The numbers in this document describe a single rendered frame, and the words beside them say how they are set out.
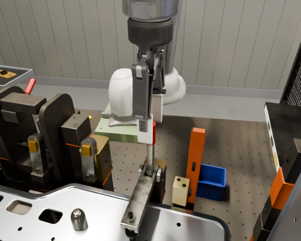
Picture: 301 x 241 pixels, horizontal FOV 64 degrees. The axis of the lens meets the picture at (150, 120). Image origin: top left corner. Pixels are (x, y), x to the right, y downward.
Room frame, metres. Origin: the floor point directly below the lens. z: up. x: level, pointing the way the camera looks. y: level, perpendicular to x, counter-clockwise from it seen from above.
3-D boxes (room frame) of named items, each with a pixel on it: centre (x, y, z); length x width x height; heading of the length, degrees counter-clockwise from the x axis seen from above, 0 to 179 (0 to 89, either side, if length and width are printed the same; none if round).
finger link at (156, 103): (0.45, -0.01, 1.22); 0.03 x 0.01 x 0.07; 74
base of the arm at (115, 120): (1.12, 0.16, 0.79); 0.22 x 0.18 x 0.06; 93
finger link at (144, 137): (0.38, 0.01, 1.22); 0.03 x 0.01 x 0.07; 74
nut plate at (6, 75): (0.78, 0.51, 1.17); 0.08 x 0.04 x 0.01; 63
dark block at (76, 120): (0.55, 0.21, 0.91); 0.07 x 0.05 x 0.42; 164
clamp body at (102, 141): (0.52, 0.15, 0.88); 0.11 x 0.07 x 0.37; 164
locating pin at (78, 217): (0.31, 0.16, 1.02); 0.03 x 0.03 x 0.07
